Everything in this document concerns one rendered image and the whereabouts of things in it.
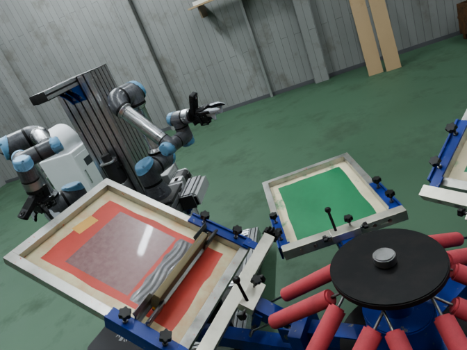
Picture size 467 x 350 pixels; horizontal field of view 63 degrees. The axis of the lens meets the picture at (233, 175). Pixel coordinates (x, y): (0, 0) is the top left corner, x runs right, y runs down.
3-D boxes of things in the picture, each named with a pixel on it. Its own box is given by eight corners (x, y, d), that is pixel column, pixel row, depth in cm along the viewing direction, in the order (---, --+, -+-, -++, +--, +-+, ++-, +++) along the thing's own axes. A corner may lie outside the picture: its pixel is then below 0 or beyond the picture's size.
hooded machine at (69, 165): (115, 184, 694) (77, 116, 642) (100, 201, 640) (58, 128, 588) (84, 193, 713) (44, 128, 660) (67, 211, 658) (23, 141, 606)
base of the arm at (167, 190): (152, 192, 234) (145, 178, 230) (174, 186, 230) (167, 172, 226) (144, 205, 220) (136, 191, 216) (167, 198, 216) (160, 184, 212)
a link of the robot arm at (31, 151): (39, 155, 181) (44, 164, 173) (15, 167, 177) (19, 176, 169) (30, 142, 177) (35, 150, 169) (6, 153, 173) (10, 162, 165)
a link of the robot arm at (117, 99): (98, 91, 195) (172, 148, 189) (113, 83, 203) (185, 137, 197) (96, 108, 204) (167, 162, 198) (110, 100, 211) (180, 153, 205)
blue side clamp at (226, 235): (186, 229, 177) (187, 218, 172) (192, 222, 180) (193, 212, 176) (245, 257, 169) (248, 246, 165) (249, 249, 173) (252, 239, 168)
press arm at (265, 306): (238, 309, 142) (240, 301, 139) (244, 297, 147) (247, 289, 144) (281, 331, 138) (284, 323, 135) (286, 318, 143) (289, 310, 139)
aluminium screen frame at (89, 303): (4, 263, 147) (2, 257, 145) (106, 183, 191) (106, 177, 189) (181, 365, 127) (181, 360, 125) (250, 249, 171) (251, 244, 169)
